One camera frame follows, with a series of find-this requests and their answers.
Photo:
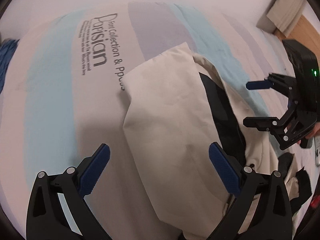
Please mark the blue cloth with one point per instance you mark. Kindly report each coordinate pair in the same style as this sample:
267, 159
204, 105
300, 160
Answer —
7, 60

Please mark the striped printed bed sheet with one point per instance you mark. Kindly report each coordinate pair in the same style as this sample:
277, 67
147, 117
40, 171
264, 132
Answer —
50, 80

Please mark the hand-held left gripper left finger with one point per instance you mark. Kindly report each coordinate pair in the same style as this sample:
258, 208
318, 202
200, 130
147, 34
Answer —
96, 166

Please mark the person's right hand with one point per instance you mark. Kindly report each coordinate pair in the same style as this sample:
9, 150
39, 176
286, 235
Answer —
315, 130

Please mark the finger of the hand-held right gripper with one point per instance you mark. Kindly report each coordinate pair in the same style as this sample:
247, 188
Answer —
260, 123
257, 85

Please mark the cream jacket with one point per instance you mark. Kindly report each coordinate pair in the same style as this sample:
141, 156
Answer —
162, 105

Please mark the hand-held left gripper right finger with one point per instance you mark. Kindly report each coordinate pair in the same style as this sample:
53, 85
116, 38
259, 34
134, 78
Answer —
223, 170

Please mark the cream pillow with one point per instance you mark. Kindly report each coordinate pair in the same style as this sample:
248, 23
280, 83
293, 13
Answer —
285, 10

